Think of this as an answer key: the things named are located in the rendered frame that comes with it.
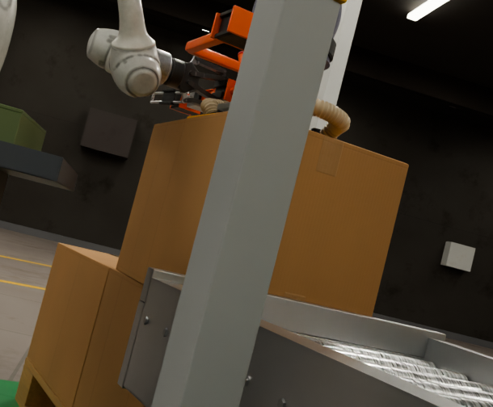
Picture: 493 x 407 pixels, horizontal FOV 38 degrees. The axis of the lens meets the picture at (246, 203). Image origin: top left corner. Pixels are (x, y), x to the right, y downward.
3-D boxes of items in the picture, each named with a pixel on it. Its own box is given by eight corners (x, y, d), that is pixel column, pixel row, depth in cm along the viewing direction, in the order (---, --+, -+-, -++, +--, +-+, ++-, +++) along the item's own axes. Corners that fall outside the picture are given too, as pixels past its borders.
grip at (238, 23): (267, 47, 134) (274, 21, 134) (228, 30, 130) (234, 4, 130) (247, 52, 141) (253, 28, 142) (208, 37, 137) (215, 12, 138)
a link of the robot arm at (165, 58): (136, 81, 189) (157, 88, 191) (148, 77, 180) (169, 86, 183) (145, 48, 189) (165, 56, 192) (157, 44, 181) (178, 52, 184)
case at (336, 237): (364, 347, 150) (410, 164, 153) (191, 311, 134) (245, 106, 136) (248, 299, 205) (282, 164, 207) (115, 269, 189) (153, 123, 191)
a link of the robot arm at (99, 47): (134, 76, 191) (144, 91, 180) (78, 56, 184) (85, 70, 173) (149, 38, 187) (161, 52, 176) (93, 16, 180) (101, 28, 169)
